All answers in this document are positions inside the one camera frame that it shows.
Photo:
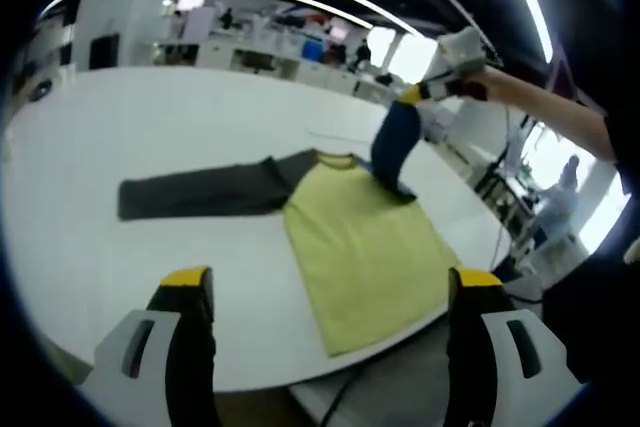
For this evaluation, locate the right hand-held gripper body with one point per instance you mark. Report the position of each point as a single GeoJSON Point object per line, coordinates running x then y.
{"type": "Point", "coordinates": [460, 54]}

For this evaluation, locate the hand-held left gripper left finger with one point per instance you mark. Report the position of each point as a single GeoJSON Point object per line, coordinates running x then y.
{"type": "Point", "coordinates": [190, 347]}

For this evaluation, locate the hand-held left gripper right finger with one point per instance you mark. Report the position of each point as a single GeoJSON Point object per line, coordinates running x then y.
{"type": "Point", "coordinates": [470, 347]}

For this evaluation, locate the yellow grey blue garment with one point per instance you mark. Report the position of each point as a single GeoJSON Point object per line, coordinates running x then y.
{"type": "Point", "coordinates": [360, 247]}

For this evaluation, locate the person's right hand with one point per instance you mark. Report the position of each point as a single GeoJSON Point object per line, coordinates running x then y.
{"type": "Point", "coordinates": [492, 83]}

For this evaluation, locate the dark hanging screen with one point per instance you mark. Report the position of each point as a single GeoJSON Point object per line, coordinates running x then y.
{"type": "Point", "coordinates": [564, 74]}

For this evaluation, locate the blue water barrel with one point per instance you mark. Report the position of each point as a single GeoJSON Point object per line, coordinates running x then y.
{"type": "Point", "coordinates": [312, 51]}

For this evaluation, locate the black metal stand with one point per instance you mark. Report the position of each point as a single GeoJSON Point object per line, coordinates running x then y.
{"type": "Point", "coordinates": [505, 197]}

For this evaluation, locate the white desk row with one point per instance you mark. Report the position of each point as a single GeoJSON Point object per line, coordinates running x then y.
{"type": "Point", "coordinates": [280, 64]}

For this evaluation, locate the white square pillar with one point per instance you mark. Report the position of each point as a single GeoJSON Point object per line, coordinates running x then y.
{"type": "Point", "coordinates": [130, 2]}

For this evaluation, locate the black cabinet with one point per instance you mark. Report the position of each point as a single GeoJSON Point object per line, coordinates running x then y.
{"type": "Point", "coordinates": [104, 51]}

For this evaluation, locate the grey ceiling rail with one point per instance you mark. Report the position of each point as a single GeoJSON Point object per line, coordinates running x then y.
{"type": "Point", "coordinates": [450, 2]}

